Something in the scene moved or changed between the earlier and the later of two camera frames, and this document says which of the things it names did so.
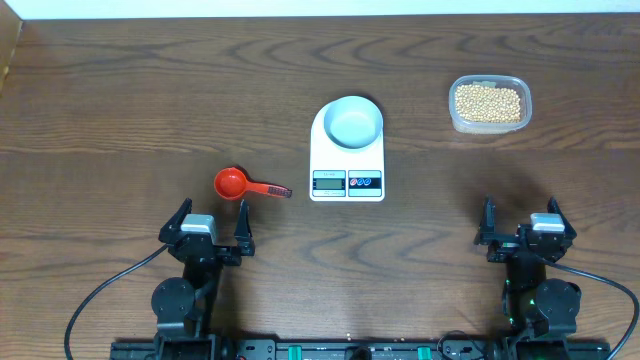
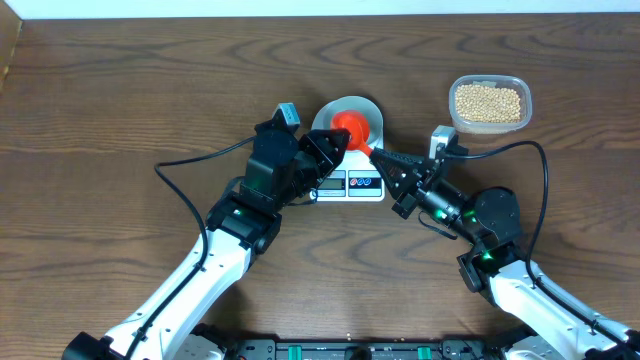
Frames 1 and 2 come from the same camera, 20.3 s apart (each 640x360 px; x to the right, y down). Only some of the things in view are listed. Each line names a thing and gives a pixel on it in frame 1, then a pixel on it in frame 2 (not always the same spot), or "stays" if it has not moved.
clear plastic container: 489,104 stays
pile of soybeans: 487,103 stays
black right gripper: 503,248 to 401,187
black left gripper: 244,245 to 320,139
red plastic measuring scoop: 231,184 to 358,126
